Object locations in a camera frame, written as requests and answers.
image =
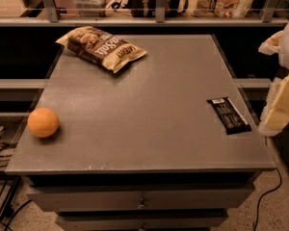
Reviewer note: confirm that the brown chip bag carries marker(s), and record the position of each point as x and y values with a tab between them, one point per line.
101	48

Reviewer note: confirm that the black rxbar chocolate bar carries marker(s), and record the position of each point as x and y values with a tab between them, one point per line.
230	117

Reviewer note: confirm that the grey drawer cabinet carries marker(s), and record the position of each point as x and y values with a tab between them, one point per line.
143	149

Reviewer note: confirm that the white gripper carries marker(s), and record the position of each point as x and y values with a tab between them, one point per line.
276	113

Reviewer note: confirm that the orange fruit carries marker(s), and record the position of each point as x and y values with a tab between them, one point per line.
43	122

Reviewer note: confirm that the printed snack bag on shelf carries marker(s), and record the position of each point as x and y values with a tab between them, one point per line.
222	8

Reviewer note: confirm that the grey metal shelf rail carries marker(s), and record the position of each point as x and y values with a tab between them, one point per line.
63	13

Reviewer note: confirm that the black bag on shelf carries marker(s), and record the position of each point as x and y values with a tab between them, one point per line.
147	8

